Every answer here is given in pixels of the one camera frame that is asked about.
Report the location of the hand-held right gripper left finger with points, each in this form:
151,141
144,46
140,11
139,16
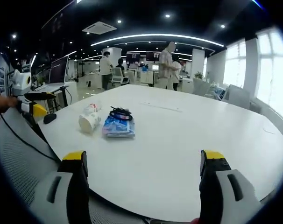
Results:
77,186

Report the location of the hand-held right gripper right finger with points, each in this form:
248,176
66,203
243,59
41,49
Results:
211,186

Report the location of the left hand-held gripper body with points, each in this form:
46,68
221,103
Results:
19,81

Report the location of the black computer mouse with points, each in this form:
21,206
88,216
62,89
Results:
49,118

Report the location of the white paper cup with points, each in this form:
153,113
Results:
88,123

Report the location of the clear plastic cup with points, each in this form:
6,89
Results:
93,107

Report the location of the blue printed booklet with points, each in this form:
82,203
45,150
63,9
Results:
119,128

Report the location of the person's right hand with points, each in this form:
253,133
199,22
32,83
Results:
197,221

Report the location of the white office desk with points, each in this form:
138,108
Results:
55,89

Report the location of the computer monitor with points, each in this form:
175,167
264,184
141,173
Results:
58,70

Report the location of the grey mesh office chair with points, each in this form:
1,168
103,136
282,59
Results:
17,168

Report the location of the white table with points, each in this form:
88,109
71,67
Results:
167,140

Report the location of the thin thread scrap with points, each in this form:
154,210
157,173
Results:
269,130

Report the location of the white office chair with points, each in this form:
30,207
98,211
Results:
202,86
119,78
237,96

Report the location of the ceiling air conditioner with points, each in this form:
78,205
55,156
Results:
99,28

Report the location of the potted green plant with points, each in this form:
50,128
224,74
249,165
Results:
198,75

